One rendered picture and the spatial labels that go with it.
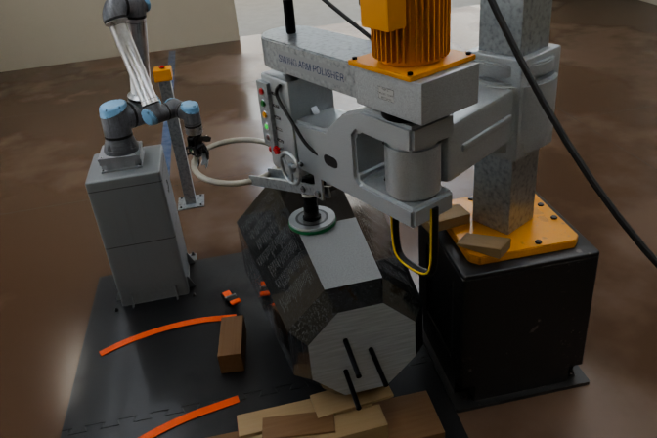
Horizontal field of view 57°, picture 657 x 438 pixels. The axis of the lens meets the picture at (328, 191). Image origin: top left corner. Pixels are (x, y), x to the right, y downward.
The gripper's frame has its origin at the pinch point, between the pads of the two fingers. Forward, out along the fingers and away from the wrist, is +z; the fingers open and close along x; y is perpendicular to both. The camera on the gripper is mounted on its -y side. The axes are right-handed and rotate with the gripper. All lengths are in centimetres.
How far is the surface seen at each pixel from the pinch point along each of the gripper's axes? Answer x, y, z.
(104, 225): -48, 34, 29
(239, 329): 39, 46, 68
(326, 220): 87, 34, -4
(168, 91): -82, -86, 1
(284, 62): 78, 45, -81
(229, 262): -8, -20, 85
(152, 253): -29, 23, 52
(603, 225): 214, -128, 79
